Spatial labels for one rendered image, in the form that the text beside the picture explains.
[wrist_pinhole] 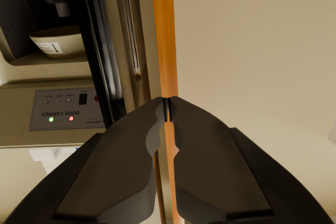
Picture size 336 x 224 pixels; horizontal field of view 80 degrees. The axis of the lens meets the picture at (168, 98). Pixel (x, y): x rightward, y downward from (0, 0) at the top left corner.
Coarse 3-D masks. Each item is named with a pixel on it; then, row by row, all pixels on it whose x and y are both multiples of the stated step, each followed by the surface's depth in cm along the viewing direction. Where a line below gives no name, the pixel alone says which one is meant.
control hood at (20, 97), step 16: (80, 80) 45; (0, 96) 43; (16, 96) 43; (32, 96) 43; (0, 112) 42; (16, 112) 42; (0, 128) 41; (16, 128) 41; (96, 128) 40; (0, 144) 40; (16, 144) 40; (32, 144) 40; (48, 144) 40; (64, 144) 40; (80, 144) 39
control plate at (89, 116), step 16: (48, 96) 43; (64, 96) 42; (32, 112) 42; (48, 112) 41; (64, 112) 41; (80, 112) 41; (96, 112) 41; (32, 128) 41; (48, 128) 40; (64, 128) 40; (80, 128) 40
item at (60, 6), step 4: (40, 0) 44; (44, 0) 43; (48, 0) 43; (52, 0) 43; (56, 0) 43; (60, 0) 44; (64, 0) 44; (68, 0) 45; (56, 4) 46; (60, 4) 46; (64, 4) 47; (56, 8) 47; (60, 8) 46; (64, 8) 47; (68, 8) 48; (60, 12) 47; (64, 12) 47; (68, 12) 48; (60, 16) 47; (64, 16) 47
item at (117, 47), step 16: (96, 0) 9; (112, 0) 12; (96, 16) 9; (112, 16) 11; (96, 32) 9; (112, 32) 10; (128, 32) 28; (112, 48) 10; (128, 48) 23; (112, 64) 10; (128, 64) 19; (112, 80) 11; (128, 80) 17; (112, 96) 11; (128, 96) 15; (112, 112) 12; (128, 112) 13
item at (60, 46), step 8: (40, 32) 51; (48, 32) 53; (56, 32) 55; (64, 32) 56; (72, 32) 57; (32, 40) 47; (40, 40) 43; (48, 40) 43; (56, 40) 43; (64, 40) 43; (72, 40) 44; (80, 40) 45; (40, 48) 46; (48, 48) 45; (56, 48) 44; (64, 48) 45; (72, 48) 45; (80, 48) 46; (48, 56) 48; (56, 56) 46; (64, 56) 46; (72, 56) 47
